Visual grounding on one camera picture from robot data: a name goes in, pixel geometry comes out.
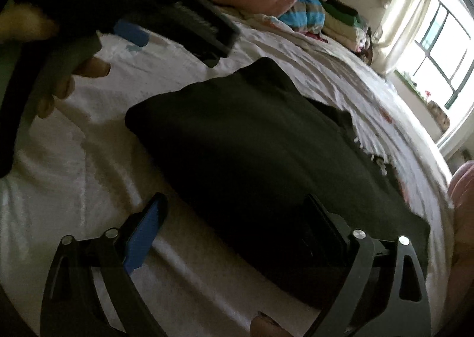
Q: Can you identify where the stack of folded clothes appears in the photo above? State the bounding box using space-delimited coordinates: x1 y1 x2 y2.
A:
322 0 373 65

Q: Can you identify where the blue striped folded cloth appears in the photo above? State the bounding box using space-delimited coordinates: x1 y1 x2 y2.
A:
278 0 325 35

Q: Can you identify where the black garment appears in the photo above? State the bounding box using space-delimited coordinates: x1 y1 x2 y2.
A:
124 57 430 309

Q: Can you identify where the window with dark frame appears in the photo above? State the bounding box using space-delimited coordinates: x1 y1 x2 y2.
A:
390 0 473 142

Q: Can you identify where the cream curtain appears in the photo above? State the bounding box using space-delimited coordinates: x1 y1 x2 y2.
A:
372 0 431 76

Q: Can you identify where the white strawberry print bedsheet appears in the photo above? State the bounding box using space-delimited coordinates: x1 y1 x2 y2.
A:
1 16 453 336

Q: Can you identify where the operator thumb at bottom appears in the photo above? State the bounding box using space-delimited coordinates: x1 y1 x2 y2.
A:
250 311 292 337

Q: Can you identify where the pink rolled duvet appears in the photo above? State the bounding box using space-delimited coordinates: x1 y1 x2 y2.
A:
444 161 473 321

